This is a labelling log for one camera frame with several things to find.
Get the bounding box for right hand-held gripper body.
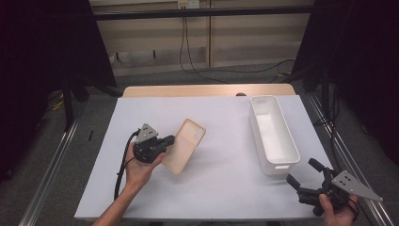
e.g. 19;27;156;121
296;168;384;218

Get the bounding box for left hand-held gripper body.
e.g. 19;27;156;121
133;122;168;165

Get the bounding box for peach phone case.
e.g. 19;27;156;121
161;118;207;175

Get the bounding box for person's left hand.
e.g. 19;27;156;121
124;141;167;193

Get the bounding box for person's right hand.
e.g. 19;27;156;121
318;193;359;226

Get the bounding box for white plastic storage bin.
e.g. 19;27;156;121
248;95;301;176

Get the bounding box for wooden table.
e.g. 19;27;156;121
121;83;296;98

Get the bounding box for white table mat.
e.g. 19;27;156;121
73;95;333;220

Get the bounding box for dark curtain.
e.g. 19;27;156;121
0;0;119;184
291;0;399;166

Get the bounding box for black horizontal bar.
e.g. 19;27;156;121
92;5;315;22

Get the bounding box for white power outlet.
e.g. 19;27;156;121
177;0;200;10

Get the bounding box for metal floor rail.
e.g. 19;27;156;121
306;93;397;226
18;115;81;226

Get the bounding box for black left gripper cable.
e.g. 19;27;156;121
113;129;141;202

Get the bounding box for black floor cables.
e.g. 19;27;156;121
313;86;343;168

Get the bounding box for black stand post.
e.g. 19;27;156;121
60;78;76;132
321;67;332;118

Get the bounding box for black wall cable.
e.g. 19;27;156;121
179;17;296;85

